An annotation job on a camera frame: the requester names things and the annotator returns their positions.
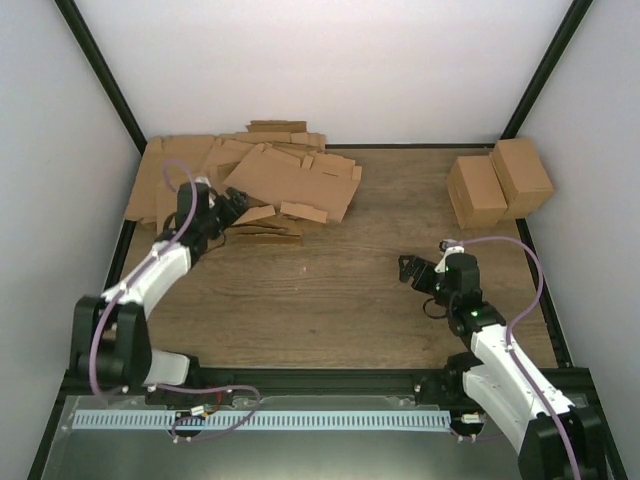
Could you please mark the black aluminium frame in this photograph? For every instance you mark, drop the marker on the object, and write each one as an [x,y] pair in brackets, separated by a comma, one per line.
[572,19]

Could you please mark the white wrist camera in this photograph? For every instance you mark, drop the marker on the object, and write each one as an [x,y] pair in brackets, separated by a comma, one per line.
[447,247]
[206,190]

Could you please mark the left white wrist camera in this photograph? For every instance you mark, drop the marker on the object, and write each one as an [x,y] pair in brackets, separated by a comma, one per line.
[206,190]

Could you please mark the light blue slotted cable duct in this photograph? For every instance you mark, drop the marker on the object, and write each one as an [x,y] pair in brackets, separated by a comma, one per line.
[421,421]

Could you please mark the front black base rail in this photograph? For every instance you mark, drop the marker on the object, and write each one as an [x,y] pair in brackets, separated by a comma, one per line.
[437,385]

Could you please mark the cardboard box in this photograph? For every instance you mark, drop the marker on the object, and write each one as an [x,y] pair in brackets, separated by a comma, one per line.
[524,181]
[475,192]
[273,181]

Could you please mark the stack of flat cardboard blanks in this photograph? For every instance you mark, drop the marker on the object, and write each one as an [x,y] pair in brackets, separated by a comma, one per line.
[201,154]

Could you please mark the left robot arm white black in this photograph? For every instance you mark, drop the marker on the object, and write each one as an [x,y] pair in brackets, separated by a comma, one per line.
[110,337]

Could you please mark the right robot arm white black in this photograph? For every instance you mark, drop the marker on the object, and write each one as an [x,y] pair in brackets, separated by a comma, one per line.
[552,436]

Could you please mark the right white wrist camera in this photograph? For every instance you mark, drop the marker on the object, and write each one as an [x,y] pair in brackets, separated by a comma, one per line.
[447,247]

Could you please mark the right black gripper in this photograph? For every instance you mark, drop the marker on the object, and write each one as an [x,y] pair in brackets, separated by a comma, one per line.
[415,262]

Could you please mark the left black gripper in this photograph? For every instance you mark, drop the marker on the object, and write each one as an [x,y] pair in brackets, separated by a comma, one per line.
[230,212]

